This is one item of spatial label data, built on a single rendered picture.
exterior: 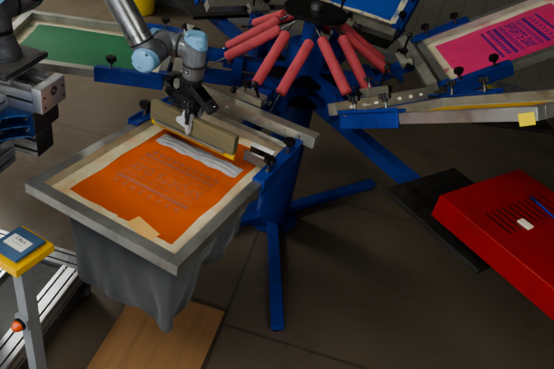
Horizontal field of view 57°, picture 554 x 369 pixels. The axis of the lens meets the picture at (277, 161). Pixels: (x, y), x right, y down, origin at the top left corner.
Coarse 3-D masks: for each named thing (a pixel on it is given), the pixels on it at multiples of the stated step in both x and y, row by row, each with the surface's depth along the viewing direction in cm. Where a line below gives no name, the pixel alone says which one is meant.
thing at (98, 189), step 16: (144, 144) 192; (160, 144) 194; (192, 144) 197; (128, 160) 182; (96, 176) 172; (80, 192) 164; (96, 192) 166; (112, 192) 167; (128, 192) 168; (112, 208) 161
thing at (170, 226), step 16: (240, 144) 203; (192, 160) 189; (240, 160) 194; (224, 176) 184; (240, 176) 186; (208, 192) 175; (224, 192) 177; (128, 208) 162; (144, 208) 163; (160, 208) 164; (192, 208) 167; (208, 208) 168; (160, 224) 159; (176, 224) 160
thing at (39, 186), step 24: (216, 120) 210; (96, 144) 181; (120, 144) 189; (264, 144) 204; (72, 168) 170; (48, 192) 157; (240, 192) 173; (72, 216) 154; (96, 216) 152; (216, 216) 161; (120, 240) 148; (144, 240) 147; (192, 240) 151; (168, 264) 142
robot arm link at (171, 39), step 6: (150, 30) 162; (156, 30) 162; (162, 30) 163; (156, 36) 159; (162, 36) 159; (168, 36) 161; (174, 36) 162; (180, 36) 162; (168, 42) 160; (174, 42) 161; (168, 48) 159; (174, 48) 162; (168, 54) 160; (174, 54) 163
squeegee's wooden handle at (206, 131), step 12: (156, 108) 182; (168, 108) 180; (168, 120) 182; (204, 120) 177; (192, 132) 179; (204, 132) 177; (216, 132) 174; (228, 132) 174; (216, 144) 177; (228, 144) 174
